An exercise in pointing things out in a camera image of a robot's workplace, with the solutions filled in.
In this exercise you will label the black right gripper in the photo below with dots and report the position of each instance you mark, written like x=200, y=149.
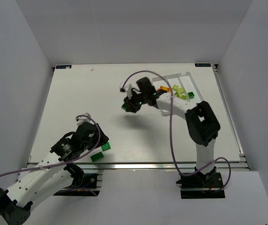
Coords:
x=131, y=103

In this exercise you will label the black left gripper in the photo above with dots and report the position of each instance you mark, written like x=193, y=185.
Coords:
x=96, y=137

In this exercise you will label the yellow long lego brick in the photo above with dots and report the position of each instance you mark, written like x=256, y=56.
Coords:
x=165, y=88

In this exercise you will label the green long lego brick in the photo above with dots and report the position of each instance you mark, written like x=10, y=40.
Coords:
x=96, y=156

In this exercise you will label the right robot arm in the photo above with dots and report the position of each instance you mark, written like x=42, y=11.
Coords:
x=202, y=123

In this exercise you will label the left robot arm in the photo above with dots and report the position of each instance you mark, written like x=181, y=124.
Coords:
x=54, y=173

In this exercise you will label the white divided sorting tray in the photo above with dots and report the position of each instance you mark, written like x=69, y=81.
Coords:
x=183, y=87

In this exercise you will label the blue label sticker right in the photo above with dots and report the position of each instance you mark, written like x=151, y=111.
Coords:
x=202, y=64

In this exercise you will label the blue label sticker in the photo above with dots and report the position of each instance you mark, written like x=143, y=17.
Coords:
x=63, y=66
x=202, y=64

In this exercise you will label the blue label sticker left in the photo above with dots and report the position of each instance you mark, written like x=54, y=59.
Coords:
x=63, y=66

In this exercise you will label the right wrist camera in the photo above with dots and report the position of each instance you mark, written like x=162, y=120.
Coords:
x=126, y=89

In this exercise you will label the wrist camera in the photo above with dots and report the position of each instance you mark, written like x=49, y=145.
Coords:
x=126, y=89
x=86, y=117

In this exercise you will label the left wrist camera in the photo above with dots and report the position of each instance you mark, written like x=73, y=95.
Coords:
x=86, y=117

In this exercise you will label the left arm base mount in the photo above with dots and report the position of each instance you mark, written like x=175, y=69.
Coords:
x=84, y=181

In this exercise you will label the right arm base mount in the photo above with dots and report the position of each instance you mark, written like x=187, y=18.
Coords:
x=194, y=188

